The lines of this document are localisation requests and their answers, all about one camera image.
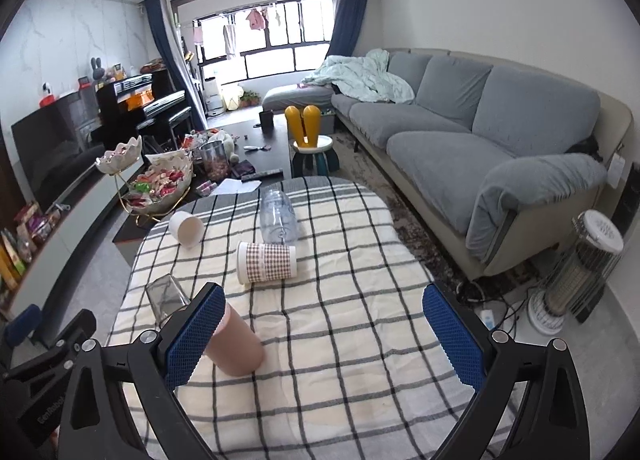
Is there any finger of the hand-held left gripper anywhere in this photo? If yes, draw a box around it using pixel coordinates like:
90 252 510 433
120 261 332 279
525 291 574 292
0 304 42 356
5 309 98 386

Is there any white air purifier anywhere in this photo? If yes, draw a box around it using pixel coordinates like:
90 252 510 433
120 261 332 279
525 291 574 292
202 77 225 116

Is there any bunny ear child stool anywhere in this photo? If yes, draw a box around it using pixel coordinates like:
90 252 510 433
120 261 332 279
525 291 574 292
284 104 342 179

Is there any grey sofa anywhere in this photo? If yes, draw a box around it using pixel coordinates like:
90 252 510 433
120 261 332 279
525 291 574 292
262 47 633 281

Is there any light green blanket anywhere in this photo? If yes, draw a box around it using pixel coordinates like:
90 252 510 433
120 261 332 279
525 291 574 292
300 50 416 104

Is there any black remote control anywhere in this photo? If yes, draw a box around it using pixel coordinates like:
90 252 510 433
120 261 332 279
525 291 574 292
241 168 285 183

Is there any grey hanging garment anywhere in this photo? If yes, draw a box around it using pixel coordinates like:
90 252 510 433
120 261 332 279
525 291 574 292
222 24 239 61

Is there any grey television cabinet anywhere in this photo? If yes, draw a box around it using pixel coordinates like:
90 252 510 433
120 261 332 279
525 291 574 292
0 172 132 341

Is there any pink brown cup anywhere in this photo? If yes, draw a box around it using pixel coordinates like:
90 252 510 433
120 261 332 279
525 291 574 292
202 301 266 377

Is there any black coffee table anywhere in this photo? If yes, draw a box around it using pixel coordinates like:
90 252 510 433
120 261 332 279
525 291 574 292
112 114 294 243

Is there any black piano bench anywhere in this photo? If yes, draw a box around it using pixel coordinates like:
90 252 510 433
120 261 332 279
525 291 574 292
137 110 194 147

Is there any white paper sheet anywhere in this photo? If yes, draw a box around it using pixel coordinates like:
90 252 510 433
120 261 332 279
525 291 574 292
197 178 262 199

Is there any blue curtain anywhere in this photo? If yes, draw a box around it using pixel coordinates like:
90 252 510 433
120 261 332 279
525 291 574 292
327 0 371 60
143 0 204 133

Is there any clear plastic bottle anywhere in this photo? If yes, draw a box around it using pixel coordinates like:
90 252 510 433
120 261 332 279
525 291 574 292
259 188 299 245

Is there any round electric heater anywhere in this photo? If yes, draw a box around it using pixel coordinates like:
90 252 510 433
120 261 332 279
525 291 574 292
527 210 626 337

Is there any white paper cup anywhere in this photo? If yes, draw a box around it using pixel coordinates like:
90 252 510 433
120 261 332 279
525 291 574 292
168 211 205 247

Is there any flat screen television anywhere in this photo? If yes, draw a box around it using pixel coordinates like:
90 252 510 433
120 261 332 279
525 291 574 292
11 90 109 211

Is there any brown checked cup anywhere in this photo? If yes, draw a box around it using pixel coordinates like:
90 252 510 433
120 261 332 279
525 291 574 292
236 241 298 285

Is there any two-tier snack bowl stand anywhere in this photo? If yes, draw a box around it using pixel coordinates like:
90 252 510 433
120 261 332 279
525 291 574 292
95 136 195 229

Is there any white power strip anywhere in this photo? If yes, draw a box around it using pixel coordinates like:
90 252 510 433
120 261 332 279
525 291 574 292
477 307 502 333

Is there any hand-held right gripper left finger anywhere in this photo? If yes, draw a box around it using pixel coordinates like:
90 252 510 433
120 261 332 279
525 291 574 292
60 282 227 460

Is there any black upright piano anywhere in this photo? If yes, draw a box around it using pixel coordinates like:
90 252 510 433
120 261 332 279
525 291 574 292
95 70 187 148

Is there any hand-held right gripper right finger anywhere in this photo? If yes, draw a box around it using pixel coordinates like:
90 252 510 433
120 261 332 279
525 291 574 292
421 283 594 460

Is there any clear drinking glass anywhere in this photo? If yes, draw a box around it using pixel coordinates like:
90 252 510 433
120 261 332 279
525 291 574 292
145 274 192 331

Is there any clear jar of nuts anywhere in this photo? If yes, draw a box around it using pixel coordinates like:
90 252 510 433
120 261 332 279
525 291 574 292
200 141 232 181

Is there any row of snack packets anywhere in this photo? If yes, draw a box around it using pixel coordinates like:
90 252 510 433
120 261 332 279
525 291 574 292
0 200 62 291

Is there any black checked white tablecloth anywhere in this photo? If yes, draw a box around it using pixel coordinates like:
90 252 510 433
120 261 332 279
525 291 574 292
102 176 517 460

